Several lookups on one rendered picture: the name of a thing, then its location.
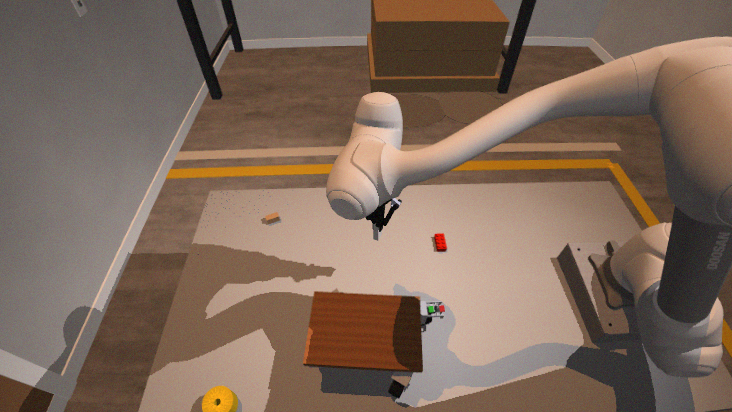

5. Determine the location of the yellow short cylinder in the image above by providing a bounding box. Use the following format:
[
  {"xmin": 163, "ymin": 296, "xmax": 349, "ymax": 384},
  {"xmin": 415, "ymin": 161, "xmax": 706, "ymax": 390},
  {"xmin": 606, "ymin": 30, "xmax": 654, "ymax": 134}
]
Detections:
[{"xmin": 202, "ymin": 386, "xmax": 238, "ymax": 412}]

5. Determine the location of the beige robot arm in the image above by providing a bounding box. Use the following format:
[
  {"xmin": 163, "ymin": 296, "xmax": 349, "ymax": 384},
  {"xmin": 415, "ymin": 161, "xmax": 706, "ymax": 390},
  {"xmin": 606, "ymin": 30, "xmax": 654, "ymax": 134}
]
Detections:
[{"xmin": 326, "ymin": 37, "xmax": 732, "ymax": 378}]

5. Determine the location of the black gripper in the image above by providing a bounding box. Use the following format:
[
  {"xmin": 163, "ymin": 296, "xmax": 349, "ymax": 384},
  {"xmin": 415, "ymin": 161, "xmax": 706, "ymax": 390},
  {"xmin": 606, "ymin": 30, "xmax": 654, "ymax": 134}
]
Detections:
[{"xmin": 366, "ymin": 198, "xmax": 402, "ymax": 240}]

